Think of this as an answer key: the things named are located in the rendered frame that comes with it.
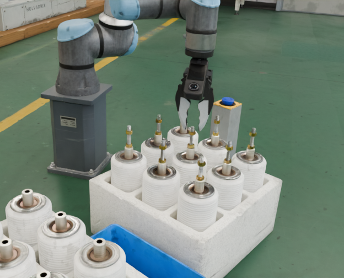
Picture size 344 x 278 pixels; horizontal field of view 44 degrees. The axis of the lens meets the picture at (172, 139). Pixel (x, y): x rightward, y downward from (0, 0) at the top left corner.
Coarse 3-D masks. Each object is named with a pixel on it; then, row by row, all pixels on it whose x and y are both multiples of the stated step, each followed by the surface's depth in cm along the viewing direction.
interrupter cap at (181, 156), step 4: (180, 152) 117; (184, 152) 117; (196, 152) 118; (176, 156) 115; (180, 156) 115; (184, 156) 116; (196, 156) 116; (200, 156) 116; (180, 160) 113; (184, 160) 113; (188, 160) 114; (192, 160) 114; (196, 160) 114
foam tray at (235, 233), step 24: (96, 192) 115; (120, 192) 111; (264, 192) 115; (96, 216) 119; (120, 216) 111; (144, 216) 105; (168, 216) 102; (216, 216) 106; (240, 216) 105; (264, 216) 119; (168, 240) 101; (192, 240) 96; (216, 240) 99; (240, 240) 111; (192, 264) 98; (216, 264) 103
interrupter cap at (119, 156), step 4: (120, 152) 115; (124, 152) 115; (136, 152) 116; (140, 152) 116; (116, 156) 113; (120, 156) 113; (124, 156) 114; (136, 156) 114; (140, 156) 114; (116, 160) 112; (120, 160) 111; (124, 160) 111; (128, 160) 111; (132, 160) 112; (136, 160) 112; (140, 160) 112
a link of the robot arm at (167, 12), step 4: (164, 0) 101; (168, 0) 102; (172, 0) 102; (176, 0) 102; (164, 4) 101; (168, 4) 102; (172, 4) 103; (176, 4) 103; (164, 8) 102; (168, 8) 102; (172, 8) 103; (176, 8) 103; (164, 12) 103; (168, 12) 103; (172, 12) 104; (176, 12) 104; (160, 16) 103; (164, 16) 104; (168, 16) 105; (172, 16) 105; (176, 16) 106; (180, 16) 104
